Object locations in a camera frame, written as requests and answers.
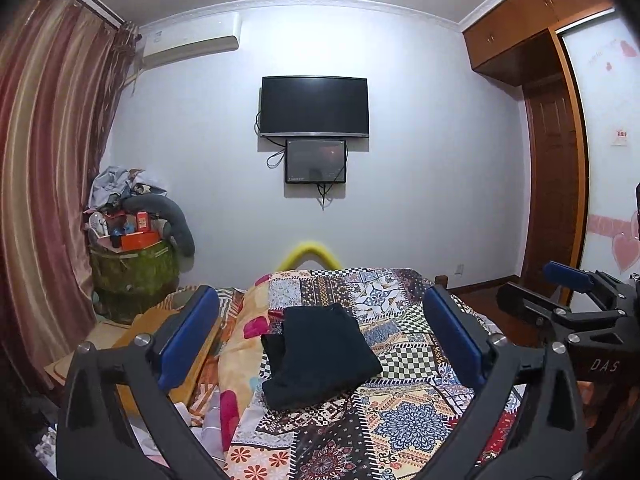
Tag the black wall television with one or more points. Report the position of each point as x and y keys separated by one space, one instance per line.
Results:
x=315 y=105

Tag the light wooden board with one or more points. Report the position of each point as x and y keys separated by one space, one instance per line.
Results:
x=125 y=330

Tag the small red box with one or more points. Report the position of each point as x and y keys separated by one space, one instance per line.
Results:
x=143 y=221

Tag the wooden wardrobe with white door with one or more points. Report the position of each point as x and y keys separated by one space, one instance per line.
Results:
x=520 y=25

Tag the orange box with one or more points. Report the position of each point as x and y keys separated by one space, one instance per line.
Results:
x=140 y=241

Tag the wooden bed frame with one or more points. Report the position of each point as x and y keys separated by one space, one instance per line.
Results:
x=440 y=279

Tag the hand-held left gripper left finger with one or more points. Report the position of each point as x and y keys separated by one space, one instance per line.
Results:
x=187 y=335

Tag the dark teal pants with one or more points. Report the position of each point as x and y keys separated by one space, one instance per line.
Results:
x=320 y=355

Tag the patchwork printed blanket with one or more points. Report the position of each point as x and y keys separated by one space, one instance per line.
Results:
x=400 y=410

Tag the white pink cloth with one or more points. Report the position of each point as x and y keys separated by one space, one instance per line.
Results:
x=205 y=435

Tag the brown wooden door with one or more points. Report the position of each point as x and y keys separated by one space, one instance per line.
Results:
x=552 y=185

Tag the small black wall monitor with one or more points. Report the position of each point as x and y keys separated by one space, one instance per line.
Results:
x=315 y=160

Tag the small paper notice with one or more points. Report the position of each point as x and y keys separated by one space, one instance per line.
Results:
x=620 y=136

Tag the yellow foam tube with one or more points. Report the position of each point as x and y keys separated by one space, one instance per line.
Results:
x=310 y=247

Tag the green fabric bin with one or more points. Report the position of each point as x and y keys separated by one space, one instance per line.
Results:
x=135 y=280

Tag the white air conditioner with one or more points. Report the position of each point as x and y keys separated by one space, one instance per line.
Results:
x=190 y=40

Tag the pile of clothes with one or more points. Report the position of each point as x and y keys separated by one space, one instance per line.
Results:
x=117 y=185

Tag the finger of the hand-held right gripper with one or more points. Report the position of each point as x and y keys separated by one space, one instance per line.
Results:
x=525 y=305
x=567 y=275

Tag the red striped curtain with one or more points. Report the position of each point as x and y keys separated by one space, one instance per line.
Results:
x=45 y=160

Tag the white wall socket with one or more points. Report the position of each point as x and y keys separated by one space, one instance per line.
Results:
x=459 y=270

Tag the grey neck pillow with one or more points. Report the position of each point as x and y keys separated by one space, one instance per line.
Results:
x=175 y=220

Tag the yellow floral quilt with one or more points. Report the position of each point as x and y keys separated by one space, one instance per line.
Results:
x=240 y=360

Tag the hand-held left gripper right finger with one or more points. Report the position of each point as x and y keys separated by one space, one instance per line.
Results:
x=455 y=335

